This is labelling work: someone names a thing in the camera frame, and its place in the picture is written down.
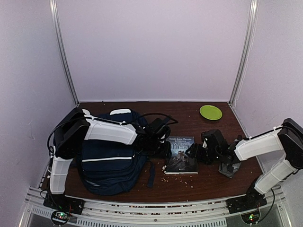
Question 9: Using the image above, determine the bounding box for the aluminium frame post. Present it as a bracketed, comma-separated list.
[229, 0, 259, 108]
[49, 0, 80, 106]

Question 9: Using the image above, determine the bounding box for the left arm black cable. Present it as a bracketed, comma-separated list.
[139, 113, 179, 128]

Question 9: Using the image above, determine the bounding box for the right aluminium frame post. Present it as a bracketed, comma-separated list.
[229, 0, 259, 108]

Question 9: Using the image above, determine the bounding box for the front aluminium rail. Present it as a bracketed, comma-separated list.
[17, 189, 295, 227]

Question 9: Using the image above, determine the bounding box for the green plate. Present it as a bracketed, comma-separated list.
[199, 105, 223, 121]

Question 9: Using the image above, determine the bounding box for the black notebook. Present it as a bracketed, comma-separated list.
[163, 136, 198, 175]

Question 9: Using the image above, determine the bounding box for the left aluminium frame post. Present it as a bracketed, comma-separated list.
[49, 0, 80, 106]

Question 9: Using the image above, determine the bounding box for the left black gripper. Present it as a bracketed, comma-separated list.
[147, 137, 175, 158]

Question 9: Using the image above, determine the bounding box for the navy blue backpack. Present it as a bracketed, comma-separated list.
[53, 107, 157, 196]

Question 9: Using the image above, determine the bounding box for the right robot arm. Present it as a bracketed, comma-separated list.
[185, 118, 303, 209]

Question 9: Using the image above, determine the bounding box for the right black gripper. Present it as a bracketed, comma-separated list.
[185, 144, 220, 166]

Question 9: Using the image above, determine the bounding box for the grey zip pouch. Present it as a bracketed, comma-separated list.
[218, 139, 243, 178]

